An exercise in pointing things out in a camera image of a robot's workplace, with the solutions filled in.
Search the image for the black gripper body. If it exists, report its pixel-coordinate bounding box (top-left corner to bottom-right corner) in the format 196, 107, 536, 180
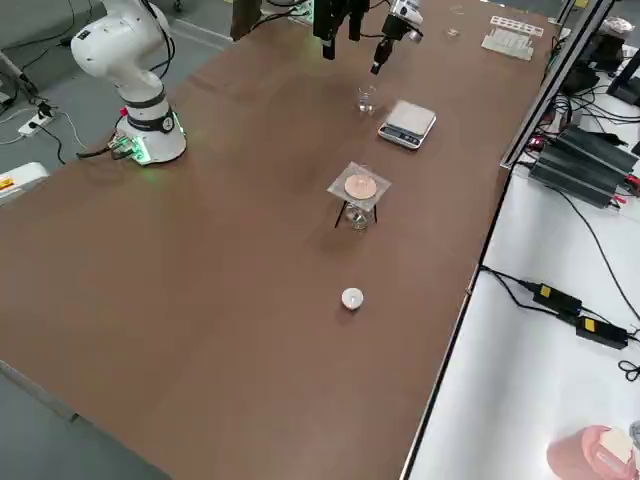
380, 13, 407, 43

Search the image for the small glass beaker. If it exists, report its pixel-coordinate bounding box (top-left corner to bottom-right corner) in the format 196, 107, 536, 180
357, 83, 380, 114

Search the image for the large glass beaker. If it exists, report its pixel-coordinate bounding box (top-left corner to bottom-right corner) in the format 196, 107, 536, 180
444, 3, 466, 39

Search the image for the silver digital balance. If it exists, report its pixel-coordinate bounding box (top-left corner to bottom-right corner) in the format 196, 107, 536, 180
377, 99, 437, 151

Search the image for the person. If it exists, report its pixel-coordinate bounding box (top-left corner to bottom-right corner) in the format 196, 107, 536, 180
230, 0, 265, 42

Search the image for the white test tube rack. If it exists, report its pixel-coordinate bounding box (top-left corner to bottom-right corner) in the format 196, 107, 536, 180
480, 14, 544, 64

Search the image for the glass alcohol lamp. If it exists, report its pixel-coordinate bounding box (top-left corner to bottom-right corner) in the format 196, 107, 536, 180
344, 199, 374, 231

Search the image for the black tripod stand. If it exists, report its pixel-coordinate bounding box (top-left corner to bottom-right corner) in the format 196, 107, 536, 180
333, 197, 380, 230

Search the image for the black finned power supply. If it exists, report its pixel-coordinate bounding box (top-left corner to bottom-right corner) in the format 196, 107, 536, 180
555, 124, 640, 174
529, 142, 632, 209

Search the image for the black adapter with yellow label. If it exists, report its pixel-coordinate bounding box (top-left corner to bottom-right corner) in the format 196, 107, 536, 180
532, 282, 584, 315
574, 314, 629, 350

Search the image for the white power strip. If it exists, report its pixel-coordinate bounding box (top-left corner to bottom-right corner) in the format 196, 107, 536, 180
18, 112, 55, 137

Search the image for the white control box with label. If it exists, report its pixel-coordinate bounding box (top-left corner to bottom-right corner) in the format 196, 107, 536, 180
0, 162, 50, 207

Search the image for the pink plastic container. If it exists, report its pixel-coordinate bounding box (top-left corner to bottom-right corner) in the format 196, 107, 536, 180
546, 424, 640, 480

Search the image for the aluminium frame post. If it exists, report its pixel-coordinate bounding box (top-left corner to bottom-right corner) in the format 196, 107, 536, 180
499, 0, 615, 169

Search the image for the black adapter cable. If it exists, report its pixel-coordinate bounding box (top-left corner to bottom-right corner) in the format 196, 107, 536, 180
479, 267, 561, 315

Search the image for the black power supply cable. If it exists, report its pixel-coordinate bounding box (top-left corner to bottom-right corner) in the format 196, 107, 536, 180
547, 184, 640, 321

